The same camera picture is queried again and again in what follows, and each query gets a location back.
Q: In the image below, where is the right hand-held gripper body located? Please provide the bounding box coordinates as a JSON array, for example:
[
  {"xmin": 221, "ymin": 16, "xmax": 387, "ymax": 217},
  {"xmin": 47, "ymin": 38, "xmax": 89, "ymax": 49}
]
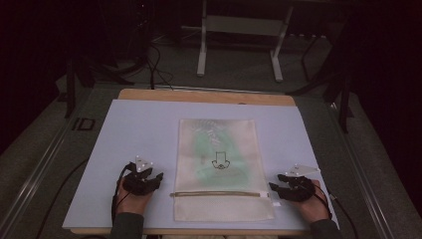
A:
[{"xmin": 284, "ymin": 163, "xmax": 321, "ymax": 203}]

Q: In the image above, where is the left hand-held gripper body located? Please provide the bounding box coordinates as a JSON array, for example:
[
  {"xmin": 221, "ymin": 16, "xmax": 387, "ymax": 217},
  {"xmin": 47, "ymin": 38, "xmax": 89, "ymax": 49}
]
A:
[{"xmin": 120, "ymin": 154, "xmax": 157, "ymax": 197}]

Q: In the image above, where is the white mesh laundry bag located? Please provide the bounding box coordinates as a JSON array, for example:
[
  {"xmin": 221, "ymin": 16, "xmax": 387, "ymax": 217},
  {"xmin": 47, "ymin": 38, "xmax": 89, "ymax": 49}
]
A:
[{"xmin": 169, "ymin": 118, "xmax": 283, "ymax": 223}]

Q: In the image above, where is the light blue mat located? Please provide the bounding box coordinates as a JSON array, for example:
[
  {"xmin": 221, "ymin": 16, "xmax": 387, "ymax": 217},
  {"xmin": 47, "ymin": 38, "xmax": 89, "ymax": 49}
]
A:
[{"xmin": 62, "ymin": 99, "xmax": 339, "ymax": 231}]

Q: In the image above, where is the green garment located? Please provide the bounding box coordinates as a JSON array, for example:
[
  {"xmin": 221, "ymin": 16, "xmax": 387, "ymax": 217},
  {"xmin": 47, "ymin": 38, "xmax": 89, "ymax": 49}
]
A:
[{"xmin": 192, "ymin": 127, "xmax": 252, "ymax": 187}]

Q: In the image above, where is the wooden table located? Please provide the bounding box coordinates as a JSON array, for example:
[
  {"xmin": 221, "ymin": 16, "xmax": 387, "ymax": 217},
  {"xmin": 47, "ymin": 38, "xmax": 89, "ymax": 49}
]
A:
[{"xmin": 70, "ymin": 88, "xmax": 313, "ymax": 237}]

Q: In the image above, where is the black stand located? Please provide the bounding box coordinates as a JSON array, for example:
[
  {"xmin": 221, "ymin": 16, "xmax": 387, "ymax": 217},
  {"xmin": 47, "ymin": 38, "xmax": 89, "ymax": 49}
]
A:
[
  {"xmin": 57, "ymin": 58, "xmax": 88, "ymax": 120},
  {"xmin": 287, "ymin": 19, "xmax": 355, "ymax": 134}
]

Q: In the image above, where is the white metal stand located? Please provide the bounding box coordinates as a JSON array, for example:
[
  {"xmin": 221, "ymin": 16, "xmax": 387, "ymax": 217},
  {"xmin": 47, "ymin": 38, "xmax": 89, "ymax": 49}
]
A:
[{"xmin": 180, "ymin": 0, "xmax": 295, "ymax": 84}]

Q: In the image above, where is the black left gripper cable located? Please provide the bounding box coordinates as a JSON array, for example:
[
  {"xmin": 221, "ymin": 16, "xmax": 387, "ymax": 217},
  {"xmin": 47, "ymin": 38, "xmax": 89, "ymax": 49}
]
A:
[{"xmin": 110, "ymin": 162, "xmax": 134, "ymax": 223}]

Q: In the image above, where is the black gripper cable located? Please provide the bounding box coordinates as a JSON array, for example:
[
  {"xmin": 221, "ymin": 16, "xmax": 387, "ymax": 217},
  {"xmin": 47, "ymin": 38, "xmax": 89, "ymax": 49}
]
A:
[
  {"xmin": 312, "ymin": 182, "xmax": 360, "ymax": 239},
  {"xmin": 110, "ymin": 162, "xmax": 134, "ymax": 223}
]

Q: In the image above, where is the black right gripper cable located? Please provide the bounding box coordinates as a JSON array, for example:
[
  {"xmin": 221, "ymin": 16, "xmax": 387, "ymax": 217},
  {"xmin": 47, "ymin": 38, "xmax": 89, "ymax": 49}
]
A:
[{"xmin": 312, "ymin": 182, "xmax": 360, "ymax": 239}]

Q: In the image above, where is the metal floor rail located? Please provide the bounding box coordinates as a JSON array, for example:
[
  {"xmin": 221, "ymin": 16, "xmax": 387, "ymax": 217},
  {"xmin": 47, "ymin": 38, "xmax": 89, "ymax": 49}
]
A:
[
  {"xmin": 326, "ymin": 99, "xmax": 399, "ymax": 239},
  {"xmin": 0, "ymin": 87, "xmax": 98, "ymax": 239}
]

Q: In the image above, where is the black floor cable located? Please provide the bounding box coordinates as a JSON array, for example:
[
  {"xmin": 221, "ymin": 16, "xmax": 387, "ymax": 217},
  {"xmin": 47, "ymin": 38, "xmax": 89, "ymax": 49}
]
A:
[{"xmin": 34, "ymin": 157, "xmax": 90, "ymax": 239}]

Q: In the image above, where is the black floor cables bundle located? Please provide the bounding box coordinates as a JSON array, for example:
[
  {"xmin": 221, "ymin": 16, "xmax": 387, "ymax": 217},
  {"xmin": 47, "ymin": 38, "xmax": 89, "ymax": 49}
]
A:
[{"xmin": 99, "ymin": 39, "xmax": 175, "ymax": 92}]

